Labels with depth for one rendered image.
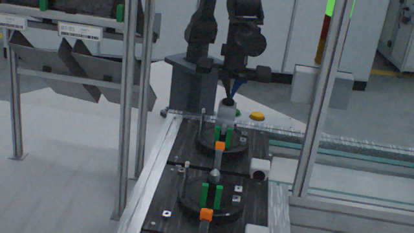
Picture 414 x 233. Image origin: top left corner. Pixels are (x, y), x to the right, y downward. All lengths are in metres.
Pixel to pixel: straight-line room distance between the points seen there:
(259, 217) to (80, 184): 0.47
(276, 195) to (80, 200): 0.46
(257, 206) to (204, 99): 0.58
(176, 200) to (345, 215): 0.39
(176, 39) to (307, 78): 3.25
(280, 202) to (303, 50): 3.36
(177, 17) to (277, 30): 0.85
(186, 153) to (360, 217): 0.43
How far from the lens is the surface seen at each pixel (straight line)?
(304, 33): 4.36
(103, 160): 1.36
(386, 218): 1.19
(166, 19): 4.20
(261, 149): 1.27
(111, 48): 4.31
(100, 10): 1.01
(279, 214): 1.08
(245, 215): 1.02
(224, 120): 1.19
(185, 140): 1.26
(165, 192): 1.06
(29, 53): 1.21
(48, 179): 1.29
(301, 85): 1.05
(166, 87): 1.85
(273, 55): 4.36
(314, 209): 1.16
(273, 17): 4.26
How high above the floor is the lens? 1.57
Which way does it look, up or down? 26 degrees down
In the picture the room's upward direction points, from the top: 7 degrees clockwise
